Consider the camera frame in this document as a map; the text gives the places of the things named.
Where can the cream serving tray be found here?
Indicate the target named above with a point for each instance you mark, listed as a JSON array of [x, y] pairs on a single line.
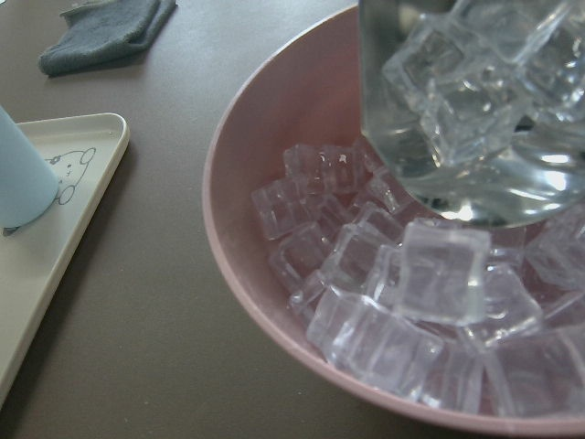
[[84, 151]]

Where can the pink bowl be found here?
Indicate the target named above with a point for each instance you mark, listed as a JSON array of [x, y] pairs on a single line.
[[308, 90]]

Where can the grey folded cloth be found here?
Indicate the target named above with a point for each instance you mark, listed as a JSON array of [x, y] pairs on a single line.
[[100, 32]]

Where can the metal ice scoop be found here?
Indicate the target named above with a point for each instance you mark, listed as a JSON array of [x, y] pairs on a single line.
[[477, 107]]

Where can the blue cup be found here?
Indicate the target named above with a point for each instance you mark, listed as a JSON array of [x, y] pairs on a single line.
[[28, 183]]

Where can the pile of ice cubes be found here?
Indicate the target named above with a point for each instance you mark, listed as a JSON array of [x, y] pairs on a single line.
[[460, 319]]

